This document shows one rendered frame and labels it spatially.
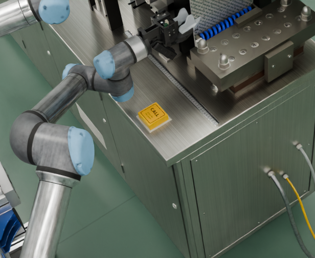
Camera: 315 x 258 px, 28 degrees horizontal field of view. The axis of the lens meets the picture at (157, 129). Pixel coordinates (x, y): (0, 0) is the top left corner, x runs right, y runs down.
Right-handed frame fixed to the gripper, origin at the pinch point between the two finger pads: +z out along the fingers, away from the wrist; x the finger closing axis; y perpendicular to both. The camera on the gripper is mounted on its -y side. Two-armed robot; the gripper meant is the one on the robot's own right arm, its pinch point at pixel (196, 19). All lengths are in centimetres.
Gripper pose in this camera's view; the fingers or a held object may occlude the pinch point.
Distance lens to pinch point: 202.1
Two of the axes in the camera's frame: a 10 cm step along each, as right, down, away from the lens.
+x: -5.4, -6.1, 5.7
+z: 8.3, -5.0, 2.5
